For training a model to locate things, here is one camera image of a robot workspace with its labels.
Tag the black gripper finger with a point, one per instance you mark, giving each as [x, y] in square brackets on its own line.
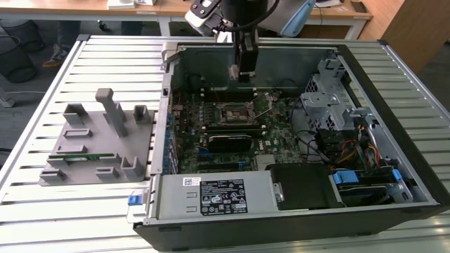
[250, 58]

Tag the silver CPU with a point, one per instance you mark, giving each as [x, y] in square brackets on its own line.
[234, 71]

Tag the CPU socket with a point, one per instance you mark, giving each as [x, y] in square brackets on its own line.
[236, 114]

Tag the pale blue teach pendant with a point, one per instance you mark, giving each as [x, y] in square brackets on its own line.
[297, 19]

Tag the black RAM slot bank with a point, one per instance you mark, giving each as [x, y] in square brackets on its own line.
[232, 95]
[236, 130]

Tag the silver metal disk bay cage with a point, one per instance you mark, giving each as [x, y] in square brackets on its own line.
[324, 100]

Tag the green motherboard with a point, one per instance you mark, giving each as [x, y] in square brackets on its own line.
[281, 126]

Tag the black graphics card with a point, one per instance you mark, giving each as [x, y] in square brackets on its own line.
[229, 143]

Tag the white box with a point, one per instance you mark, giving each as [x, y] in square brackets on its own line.
[121, 4]

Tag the silver chipset heatsink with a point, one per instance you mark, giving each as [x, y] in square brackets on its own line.
[265, 162]

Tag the black expansion slot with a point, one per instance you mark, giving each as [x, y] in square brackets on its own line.
[218, 166]

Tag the brown wooden cabinet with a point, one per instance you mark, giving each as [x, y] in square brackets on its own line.
[415, 26]

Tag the black drive bay cover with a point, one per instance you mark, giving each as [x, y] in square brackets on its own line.
[302, 187]

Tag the person in jeans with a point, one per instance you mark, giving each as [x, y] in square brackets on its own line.
[69, 34]

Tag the hard disk in blue carrier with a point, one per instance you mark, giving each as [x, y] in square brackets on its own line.
[346, 177]

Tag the grey parts rack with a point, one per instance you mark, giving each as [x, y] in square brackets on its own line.
[106, 147]

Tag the silver power supply with label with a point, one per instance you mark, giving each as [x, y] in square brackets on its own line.
[173, 195]

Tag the green RAM stick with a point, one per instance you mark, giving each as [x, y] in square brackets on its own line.
[98, 156]

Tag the black mesh waste bin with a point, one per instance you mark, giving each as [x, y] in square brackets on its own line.
[30, 31]

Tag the blue case latch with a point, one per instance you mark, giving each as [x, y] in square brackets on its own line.
[134, 200]

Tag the black open PC case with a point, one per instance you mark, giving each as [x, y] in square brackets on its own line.
[246, 234]

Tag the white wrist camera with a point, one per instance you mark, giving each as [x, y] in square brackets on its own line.
[198, 22]

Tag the grey case latch bracket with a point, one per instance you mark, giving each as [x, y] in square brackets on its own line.
[169, 51]

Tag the wooden desk with white frame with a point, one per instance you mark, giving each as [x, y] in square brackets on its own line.
[70, 10]

